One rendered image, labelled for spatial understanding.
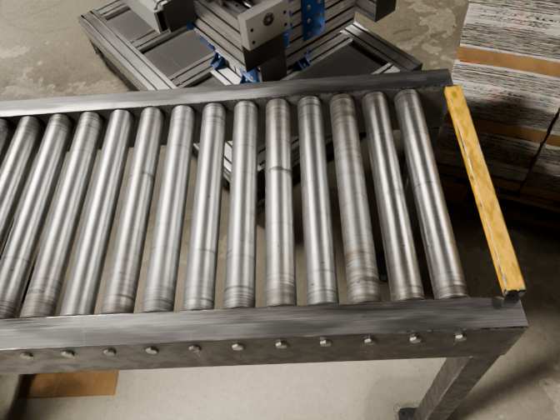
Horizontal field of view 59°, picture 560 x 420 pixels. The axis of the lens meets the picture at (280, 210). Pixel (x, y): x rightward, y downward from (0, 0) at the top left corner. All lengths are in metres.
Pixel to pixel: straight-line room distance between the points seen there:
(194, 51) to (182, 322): 1.56
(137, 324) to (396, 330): 0.38
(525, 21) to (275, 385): 1.16
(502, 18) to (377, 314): 0.84
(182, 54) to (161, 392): 1.31
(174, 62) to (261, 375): 1.27
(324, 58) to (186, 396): 1.31
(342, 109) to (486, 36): 0.52
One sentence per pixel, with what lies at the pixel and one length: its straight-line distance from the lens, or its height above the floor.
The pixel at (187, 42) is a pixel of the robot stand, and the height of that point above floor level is 0.21.
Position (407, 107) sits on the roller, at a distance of 1.01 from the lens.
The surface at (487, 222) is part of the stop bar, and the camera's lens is 0.84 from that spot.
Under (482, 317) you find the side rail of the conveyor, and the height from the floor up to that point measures 0.80.
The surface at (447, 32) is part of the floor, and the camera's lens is 2.58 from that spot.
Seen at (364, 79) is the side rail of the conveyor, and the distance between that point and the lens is 1.06.
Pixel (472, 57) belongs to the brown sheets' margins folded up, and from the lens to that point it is 1.43.
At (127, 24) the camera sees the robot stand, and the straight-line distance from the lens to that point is 2.44.
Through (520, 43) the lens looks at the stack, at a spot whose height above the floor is 0.68.
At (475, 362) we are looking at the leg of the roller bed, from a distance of 0.92.
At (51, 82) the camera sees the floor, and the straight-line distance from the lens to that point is 2.65.
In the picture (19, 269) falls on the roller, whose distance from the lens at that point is 0.95.
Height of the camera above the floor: 1.49
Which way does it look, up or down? 55 degrees down
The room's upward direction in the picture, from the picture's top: 8 degrees counter-clockwise
